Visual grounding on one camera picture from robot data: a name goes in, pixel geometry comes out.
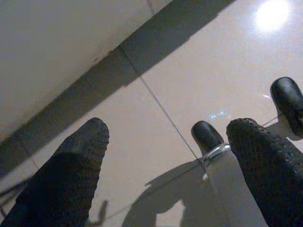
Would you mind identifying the white sink counter cabinet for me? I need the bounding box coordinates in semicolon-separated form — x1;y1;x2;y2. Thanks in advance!
0;0;177;135

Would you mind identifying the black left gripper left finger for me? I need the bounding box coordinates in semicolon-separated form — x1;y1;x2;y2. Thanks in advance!
0;117;110;227

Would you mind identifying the black robot foot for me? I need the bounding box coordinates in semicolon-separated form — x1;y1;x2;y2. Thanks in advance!
270;77;303;138
191;120;225;158

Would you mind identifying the black left robot foot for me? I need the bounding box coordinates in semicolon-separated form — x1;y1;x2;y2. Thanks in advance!
191;120;225;158

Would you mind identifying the grey left robot leg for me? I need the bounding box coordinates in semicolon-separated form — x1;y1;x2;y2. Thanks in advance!
202;144;269;227

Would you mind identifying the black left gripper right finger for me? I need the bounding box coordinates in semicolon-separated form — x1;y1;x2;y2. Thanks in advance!
226;118;303;227

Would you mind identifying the black right robot foot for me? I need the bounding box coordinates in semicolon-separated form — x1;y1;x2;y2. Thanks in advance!
270;77;303;138

